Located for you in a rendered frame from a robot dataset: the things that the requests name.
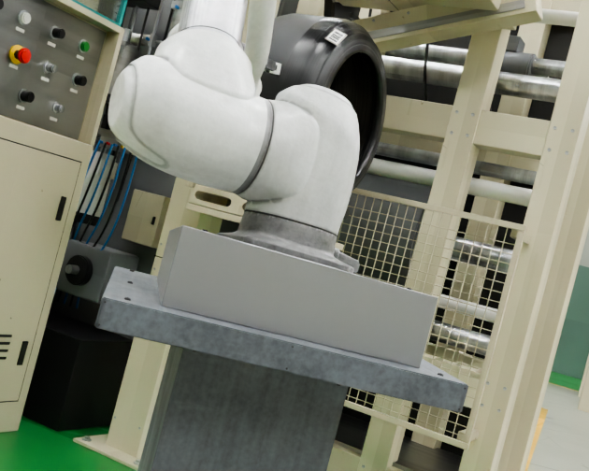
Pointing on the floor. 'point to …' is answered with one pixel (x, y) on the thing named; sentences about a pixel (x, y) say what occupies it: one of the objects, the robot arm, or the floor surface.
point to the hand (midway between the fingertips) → (271, 66)
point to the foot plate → (107, 449)
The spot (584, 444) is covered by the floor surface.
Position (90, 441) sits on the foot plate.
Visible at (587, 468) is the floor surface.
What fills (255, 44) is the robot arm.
